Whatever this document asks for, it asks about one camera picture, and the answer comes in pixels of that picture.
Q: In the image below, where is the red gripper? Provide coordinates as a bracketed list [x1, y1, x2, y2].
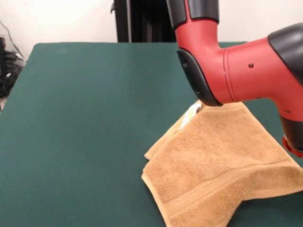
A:
[281, 136, 303, 158]

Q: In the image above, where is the tan terry towel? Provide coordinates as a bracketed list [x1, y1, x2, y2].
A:
[141, 99, 303, 227]

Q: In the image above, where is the dark green table cloth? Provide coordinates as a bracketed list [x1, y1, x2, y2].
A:
[0, 42, 303, 227]

